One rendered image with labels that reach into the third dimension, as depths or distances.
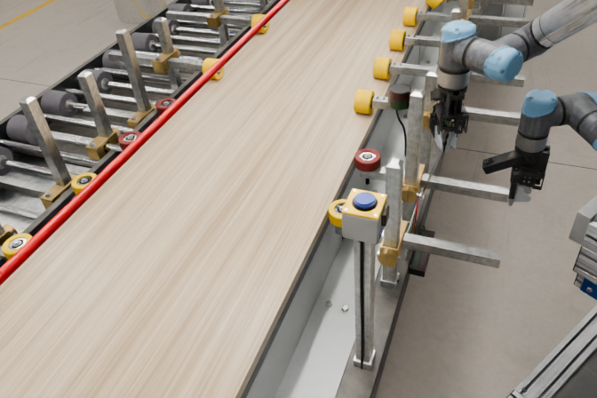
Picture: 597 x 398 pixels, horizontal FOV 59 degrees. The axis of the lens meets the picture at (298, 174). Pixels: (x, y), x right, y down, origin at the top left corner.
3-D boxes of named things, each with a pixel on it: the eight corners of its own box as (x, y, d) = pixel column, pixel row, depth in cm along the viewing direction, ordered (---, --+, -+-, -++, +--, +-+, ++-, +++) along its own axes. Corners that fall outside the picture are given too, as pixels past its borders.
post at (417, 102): (415, 221, 168) (425, 88, 138) (412, 228, 165) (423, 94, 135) (403, 218, 169) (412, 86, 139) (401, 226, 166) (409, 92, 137)
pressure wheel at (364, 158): (382, 178, 170) (383, 148, 163) (376, 193, 164) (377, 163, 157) (358, 173, 172) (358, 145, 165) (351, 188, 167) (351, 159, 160)
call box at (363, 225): (386, 223, 104) (387, 194, 99) (378, 248, 99) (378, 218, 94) (352, 217, 106) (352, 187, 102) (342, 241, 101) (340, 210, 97)
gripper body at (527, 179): (540, 193, 143) (550, 157, 135) (506, 187, 145) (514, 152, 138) (541, 176, 148) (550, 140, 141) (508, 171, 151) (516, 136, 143)
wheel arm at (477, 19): (530, 25, 219) (531, 17, 217) (529, 28, 217) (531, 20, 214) (409, 17, 235) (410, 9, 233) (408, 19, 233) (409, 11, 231)
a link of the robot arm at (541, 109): (568, 99, 127) (535, 105, 127) (558, 137, 134) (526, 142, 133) (550, 84, 134) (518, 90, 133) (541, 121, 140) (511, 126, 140)
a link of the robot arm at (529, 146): (516, 138, 135) (518, 121, 141) (513, 152, 138) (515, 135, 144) (548, 142, 133) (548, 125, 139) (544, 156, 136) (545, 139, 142)
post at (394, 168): (396, 290, 153) (404, 157, 123) (394, 299, 150) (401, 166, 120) (384, 287, 154) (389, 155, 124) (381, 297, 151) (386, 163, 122)
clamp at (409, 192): (424, 177, 165) (425, 163, 162) (416, 204, 155) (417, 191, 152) (406, 174, 167) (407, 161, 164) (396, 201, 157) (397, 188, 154)
